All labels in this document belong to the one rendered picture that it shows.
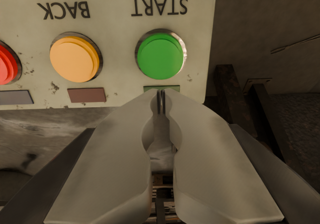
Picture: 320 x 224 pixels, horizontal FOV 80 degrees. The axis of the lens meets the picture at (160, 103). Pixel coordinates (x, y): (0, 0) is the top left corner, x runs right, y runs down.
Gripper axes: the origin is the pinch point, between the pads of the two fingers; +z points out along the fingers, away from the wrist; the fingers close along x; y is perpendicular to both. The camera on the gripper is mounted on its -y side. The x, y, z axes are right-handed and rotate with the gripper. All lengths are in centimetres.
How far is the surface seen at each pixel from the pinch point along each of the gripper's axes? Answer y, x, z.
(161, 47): -1.0, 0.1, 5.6
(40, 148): 118, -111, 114
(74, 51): -0.9, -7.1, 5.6
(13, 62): 0.0, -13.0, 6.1
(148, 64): 0.4, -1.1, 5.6
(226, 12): 6, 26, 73
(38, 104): 4.8, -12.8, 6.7
